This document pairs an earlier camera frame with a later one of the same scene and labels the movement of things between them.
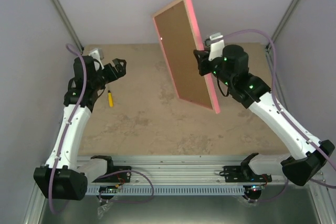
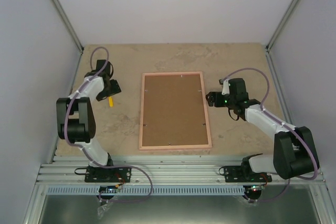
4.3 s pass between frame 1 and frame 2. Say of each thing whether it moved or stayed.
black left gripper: moved
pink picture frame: moved
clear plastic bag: stayed
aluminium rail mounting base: stayed
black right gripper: moved
